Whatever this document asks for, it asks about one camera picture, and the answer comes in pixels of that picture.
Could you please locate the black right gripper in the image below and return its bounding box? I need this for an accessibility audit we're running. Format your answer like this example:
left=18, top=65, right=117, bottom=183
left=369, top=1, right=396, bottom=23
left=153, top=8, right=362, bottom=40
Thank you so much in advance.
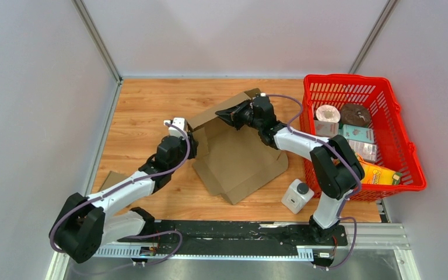
left=215, top=99, right=263, bottom=131

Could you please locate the large cardboard sheet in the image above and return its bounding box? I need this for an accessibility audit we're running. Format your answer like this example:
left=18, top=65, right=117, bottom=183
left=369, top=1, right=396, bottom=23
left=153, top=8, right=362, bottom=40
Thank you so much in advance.
left=188, top=88, right=289, bottom=205

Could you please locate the small brown cardboard box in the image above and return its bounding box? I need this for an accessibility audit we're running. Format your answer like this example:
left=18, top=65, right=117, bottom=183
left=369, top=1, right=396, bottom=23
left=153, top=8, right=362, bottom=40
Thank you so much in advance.
left=99, top=171, right=130, bottom=209

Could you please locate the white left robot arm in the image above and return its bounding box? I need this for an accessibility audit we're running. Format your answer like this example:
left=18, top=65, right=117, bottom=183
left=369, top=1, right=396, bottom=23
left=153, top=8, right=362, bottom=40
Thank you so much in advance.
left=49, top=132, right=198, bottom=264

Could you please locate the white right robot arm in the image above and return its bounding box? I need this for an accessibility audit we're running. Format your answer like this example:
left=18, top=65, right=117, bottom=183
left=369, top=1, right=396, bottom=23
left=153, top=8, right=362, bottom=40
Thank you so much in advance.
left=215, top=93, right=365, bottom=244

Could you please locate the pink grey snack box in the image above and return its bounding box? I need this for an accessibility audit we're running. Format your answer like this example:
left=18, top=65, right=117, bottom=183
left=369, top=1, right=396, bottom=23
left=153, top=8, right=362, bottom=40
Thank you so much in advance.
left=314, top=120, right=339, bottom=138

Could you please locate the teal snack box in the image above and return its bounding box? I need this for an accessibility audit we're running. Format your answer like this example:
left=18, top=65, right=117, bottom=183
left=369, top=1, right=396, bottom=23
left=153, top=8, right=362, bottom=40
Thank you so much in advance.
left=339, top=124, right=375, bottom=144

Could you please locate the white printed snack box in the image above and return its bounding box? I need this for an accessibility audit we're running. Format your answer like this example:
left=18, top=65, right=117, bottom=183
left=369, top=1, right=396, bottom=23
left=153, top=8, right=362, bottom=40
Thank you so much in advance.
left=348, top=139, right=377, bottom=163

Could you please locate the yellow orange snack box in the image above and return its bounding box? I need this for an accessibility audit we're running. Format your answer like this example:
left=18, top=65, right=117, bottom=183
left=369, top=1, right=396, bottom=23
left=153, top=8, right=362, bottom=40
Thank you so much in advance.
left=361, top=162, right=402, bottom=186

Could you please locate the white tissue roll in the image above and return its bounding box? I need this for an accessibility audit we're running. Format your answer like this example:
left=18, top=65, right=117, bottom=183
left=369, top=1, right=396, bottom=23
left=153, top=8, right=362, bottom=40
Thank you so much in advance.
left=314, top=104, right=341, bottom=123

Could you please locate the white bottle black cap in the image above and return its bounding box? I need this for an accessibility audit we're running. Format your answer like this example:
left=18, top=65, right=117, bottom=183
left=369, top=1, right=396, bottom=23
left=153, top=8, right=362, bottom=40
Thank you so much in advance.
left=281, top=178, right=315, bottom=214

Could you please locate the brown round chocolate pastry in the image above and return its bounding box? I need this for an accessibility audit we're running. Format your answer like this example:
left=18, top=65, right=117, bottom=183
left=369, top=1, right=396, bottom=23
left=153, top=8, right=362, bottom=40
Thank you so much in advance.
left=339, top=103, right=372, bottom=127

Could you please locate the red plastic basket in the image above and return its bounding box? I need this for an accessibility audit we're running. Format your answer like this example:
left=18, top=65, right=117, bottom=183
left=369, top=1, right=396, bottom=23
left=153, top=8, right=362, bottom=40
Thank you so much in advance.
left=299, top=74, right=427, bottom=202

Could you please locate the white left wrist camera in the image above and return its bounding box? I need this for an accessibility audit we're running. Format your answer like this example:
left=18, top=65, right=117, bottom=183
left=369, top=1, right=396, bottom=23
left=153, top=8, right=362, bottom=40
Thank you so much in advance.
left=163, top=117, right=188, bottom=138

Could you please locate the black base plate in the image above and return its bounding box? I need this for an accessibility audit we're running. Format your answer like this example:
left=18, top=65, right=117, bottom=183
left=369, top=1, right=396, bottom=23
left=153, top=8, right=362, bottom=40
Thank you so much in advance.
left=131, top=219, right=348, bottom=261

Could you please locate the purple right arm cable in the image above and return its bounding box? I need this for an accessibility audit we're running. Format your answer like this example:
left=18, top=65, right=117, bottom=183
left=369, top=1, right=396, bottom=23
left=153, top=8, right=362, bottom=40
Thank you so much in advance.
left=264, top=93, right=364, bottom=271

